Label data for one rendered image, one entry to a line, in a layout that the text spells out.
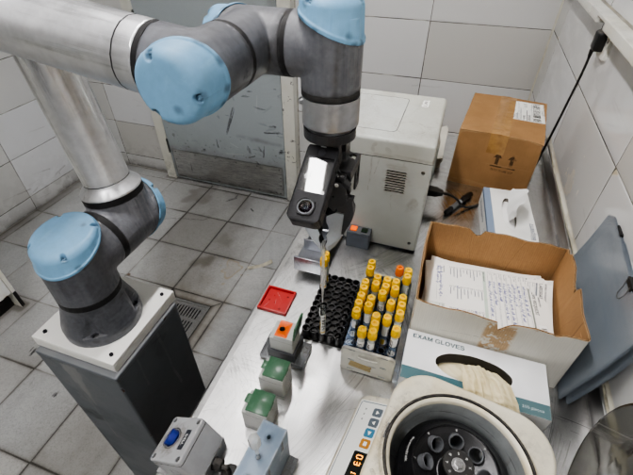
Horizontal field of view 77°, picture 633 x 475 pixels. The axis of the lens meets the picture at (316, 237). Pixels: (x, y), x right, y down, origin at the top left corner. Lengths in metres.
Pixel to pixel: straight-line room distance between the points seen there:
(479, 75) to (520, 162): 0.97
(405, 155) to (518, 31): 1.35
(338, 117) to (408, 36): 1.69
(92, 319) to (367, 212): 0.64
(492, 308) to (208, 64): 0.70
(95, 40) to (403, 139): 0.61
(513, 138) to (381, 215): 0.47
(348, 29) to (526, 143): 0.88
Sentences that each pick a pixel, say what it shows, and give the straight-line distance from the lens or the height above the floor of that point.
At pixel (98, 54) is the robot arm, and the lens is 0.48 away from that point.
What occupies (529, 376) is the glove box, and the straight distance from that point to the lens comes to 0.81.
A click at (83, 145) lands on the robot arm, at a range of 0.80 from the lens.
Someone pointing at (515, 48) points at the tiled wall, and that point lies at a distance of 2.18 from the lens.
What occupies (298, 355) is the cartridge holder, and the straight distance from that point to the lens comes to 0.81.
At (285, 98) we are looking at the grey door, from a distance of 2.38.
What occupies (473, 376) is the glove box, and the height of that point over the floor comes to 0.97.
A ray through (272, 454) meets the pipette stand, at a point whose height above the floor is 0.97.
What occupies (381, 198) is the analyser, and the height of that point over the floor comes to 1.02.
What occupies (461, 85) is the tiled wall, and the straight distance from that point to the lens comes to 2.22.
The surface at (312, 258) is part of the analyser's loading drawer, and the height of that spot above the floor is 0.92.
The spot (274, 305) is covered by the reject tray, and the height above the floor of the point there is 0.88.
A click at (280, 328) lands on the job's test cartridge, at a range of 0.77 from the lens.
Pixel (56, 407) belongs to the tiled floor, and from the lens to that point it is 2.04.
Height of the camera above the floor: 1.57
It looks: 41 degrees down
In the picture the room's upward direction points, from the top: straight up
